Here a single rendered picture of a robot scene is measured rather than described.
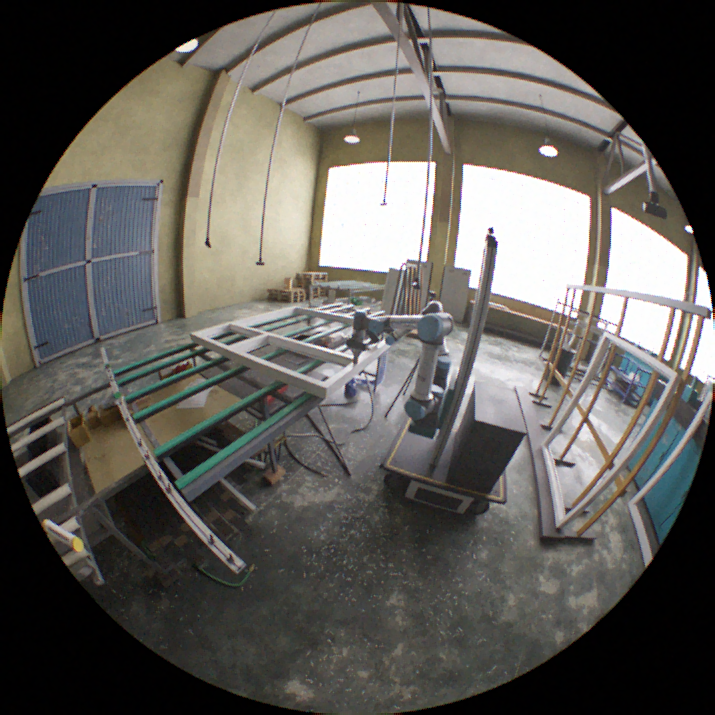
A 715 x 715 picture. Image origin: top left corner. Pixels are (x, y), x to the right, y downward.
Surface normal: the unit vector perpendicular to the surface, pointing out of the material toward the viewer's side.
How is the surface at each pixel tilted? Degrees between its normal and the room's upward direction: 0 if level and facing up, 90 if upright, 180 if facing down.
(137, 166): 90
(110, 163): 90
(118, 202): 90
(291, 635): 0
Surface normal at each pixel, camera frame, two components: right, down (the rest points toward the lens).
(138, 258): 0.88, 0.26
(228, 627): 0.10, -0.92
